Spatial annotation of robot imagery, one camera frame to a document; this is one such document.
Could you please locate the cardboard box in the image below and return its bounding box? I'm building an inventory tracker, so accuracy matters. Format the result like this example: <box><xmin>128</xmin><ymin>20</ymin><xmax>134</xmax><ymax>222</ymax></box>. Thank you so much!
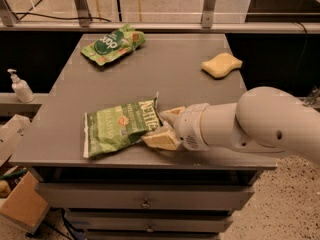
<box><xmin>0</xmin><ymin>172</ymin><xmax>50</xmax><ymax>234</ymax></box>

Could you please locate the yellow sponge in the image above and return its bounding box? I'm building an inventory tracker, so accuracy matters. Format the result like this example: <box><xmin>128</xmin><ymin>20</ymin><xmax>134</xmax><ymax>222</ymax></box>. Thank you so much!
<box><xmin>201</xmin><ymin>53</ymin><xmax>243</xmax><ymax>79</ymax></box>

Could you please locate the black cable on floor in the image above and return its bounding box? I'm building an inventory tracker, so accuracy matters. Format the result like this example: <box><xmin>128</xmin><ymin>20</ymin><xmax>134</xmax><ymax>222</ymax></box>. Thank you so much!
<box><xmin>13</xmin><ymin>11</ymin><xmax>112</xmax><ymax>23</ymax></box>

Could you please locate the grey drawer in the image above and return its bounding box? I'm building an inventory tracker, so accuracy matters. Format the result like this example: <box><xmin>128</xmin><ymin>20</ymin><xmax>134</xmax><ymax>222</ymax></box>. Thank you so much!
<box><xmin>35</xmin><ymin>183</ymin><xmax>254</xmax><ymax>211</ymax></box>
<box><xmin>66</xmin><ymin>212</ymin><xmax>232</xmax><ymax>233</ymax></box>

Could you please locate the green round-logo snack bag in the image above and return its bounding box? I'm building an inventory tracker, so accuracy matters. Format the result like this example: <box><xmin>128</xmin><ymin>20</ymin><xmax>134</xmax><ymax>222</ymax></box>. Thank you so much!
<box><xmin>81</xmin><ymin>24</ymin><xmax>145</xmax><ymax>66</ymax></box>

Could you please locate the green jalapeno kettle chip bag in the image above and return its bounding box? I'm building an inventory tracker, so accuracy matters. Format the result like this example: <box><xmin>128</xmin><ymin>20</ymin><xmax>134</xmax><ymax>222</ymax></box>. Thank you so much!
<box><xmin>83</xmin><ymin>97</ymin><xmax>162</xmax><ymax>158</ymax></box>

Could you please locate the metal railing frame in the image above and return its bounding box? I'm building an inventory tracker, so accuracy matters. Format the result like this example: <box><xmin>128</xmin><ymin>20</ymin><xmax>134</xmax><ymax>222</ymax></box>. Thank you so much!
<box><xmin>0</xmin><ymin>0</ymin><xmax>320</xmax><ymax>34</ymax></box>

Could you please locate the white pump lotion bottle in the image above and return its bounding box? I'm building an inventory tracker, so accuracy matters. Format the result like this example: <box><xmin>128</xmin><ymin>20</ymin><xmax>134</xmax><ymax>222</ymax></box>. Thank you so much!
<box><xmin>7</xmin><ymin>69</ymin><xmax>34</xmax><ymax>103</ymax></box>

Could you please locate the top grey drawer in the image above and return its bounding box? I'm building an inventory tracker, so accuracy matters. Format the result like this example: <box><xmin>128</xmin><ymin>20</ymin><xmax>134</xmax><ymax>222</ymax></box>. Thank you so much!
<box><xmin>35</xmin><ymin>183</ymin><xmax>254</xmax><ymax>211</ymax></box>

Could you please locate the white folded cardboard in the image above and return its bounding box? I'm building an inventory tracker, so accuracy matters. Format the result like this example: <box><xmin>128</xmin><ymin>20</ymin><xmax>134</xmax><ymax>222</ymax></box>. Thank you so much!
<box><xmin>0</xmin><ymin>114</ymin><xmax>31</xmax><ymax>167</ymax></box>

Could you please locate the grey drawer cabinet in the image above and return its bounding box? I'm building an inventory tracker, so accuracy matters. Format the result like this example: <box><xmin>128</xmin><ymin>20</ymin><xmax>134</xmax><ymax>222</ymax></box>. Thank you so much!
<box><xmin>11</xmin><ymin>34</ymin><xmax>276</xmax><ymax>240</ymax></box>

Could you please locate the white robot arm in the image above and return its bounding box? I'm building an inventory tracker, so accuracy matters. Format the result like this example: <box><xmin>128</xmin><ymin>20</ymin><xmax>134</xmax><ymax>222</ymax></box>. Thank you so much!
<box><xmin>142</xmin><ymin>87</ymin><xmax>320</xmax><ymax>164</ymax></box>

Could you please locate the middle grey drawer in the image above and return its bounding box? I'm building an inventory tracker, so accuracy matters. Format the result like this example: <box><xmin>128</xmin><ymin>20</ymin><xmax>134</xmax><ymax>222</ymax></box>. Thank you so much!
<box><xmin>66</xmin><ymin>212</ymin><xmax>232</xmax><ymax>233</ymax></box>

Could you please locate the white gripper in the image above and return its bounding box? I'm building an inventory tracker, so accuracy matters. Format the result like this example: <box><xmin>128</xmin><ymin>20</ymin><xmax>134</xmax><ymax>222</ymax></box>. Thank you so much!
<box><xmin>142</xmin><ymin>103</ymin><xmax>209</xmax><ymax>151</ymax></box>

